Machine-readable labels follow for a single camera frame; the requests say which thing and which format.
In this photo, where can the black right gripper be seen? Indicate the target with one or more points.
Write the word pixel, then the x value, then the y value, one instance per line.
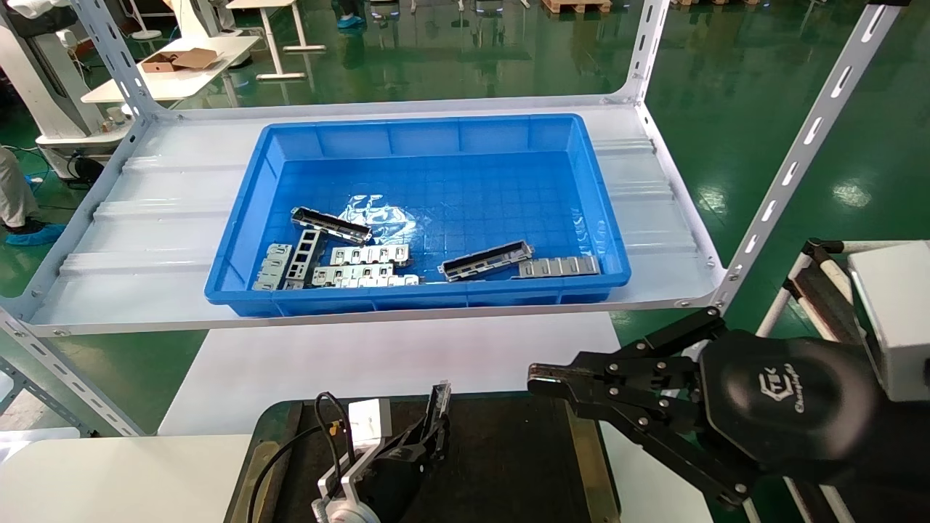
pixel 792 399

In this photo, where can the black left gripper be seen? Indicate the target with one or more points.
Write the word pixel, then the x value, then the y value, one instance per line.
pixel 399 476

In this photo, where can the silver metal channel part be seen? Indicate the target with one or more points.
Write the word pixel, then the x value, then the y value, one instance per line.
pixel 440 399

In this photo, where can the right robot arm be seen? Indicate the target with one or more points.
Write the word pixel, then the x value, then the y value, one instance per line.
pixel 886 465

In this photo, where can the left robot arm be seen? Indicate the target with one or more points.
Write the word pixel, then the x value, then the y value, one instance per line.
pixel 341 512

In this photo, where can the black container tray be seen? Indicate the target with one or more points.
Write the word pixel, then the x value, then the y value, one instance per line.
pixel 508 465

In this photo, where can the ridged flat silver metal part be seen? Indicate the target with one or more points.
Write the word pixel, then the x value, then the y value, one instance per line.
pixel 559 266

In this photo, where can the slotted silver metal part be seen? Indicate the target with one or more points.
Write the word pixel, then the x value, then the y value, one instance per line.
pixel 389 280
pixel 352 274
pixel 370 254

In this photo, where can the long dark metal channel part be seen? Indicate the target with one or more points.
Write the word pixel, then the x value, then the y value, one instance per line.
pixel 485 261

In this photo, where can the silver metal part square holes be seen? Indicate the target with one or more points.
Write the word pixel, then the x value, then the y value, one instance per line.
pixel 305 256

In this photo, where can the short ridged silver metal part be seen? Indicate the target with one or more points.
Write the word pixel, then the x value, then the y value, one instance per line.
pixel 273 266

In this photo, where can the white pipe rack black shelves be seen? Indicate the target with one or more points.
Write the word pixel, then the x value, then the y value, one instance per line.
pixel 817 294

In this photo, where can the clear plastic film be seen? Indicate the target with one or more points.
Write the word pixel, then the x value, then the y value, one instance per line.
pixel 381 214

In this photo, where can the blue plastic bin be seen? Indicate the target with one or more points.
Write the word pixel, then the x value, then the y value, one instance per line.
pixel 436 167

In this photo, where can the white metal shelving rack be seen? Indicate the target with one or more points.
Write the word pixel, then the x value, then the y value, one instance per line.
pixel 182 218

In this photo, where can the wooden pallet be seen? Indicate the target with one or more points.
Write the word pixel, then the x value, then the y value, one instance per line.
pixel 577 6

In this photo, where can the white table with legs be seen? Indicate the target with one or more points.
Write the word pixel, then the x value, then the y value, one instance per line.
pixel 272 36

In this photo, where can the white work table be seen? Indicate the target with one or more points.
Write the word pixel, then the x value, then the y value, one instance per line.
pixel 182 83

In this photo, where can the open cardboard box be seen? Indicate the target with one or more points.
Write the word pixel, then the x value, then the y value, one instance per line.
pixel 174 62

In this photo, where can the person in white gown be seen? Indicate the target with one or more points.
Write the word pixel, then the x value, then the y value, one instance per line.
pixel 11 189

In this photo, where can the white floor stand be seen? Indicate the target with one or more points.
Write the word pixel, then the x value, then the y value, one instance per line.
pixel 145 34

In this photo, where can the white machine base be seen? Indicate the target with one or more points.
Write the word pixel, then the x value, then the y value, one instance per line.
pixel 36 73

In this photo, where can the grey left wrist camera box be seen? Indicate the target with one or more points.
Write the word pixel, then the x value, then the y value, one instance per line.
pixel 369 421

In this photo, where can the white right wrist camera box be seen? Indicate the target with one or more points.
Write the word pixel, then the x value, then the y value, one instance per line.
pixel 897 319

